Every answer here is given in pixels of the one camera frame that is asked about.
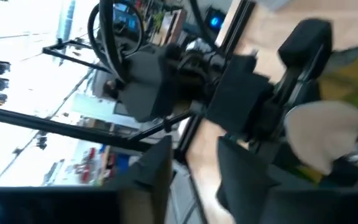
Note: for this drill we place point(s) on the computer tower blue lights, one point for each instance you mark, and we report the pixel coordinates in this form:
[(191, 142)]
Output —
[(214, 21)]

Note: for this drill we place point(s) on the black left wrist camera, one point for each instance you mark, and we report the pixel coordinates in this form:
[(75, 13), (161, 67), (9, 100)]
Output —
[(238, 93)]

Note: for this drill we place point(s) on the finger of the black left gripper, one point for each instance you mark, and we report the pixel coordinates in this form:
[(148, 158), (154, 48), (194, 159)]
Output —
[(309, 46)]

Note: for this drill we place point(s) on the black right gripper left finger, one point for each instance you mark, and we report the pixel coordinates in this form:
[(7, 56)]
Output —
[(73, 208)]

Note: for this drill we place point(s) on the beige green canvas gardening bag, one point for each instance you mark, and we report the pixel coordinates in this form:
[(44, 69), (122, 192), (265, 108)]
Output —
[(322, 133)]

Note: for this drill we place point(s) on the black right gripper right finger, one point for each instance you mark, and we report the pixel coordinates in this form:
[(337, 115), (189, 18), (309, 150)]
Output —
[(253, 193)]

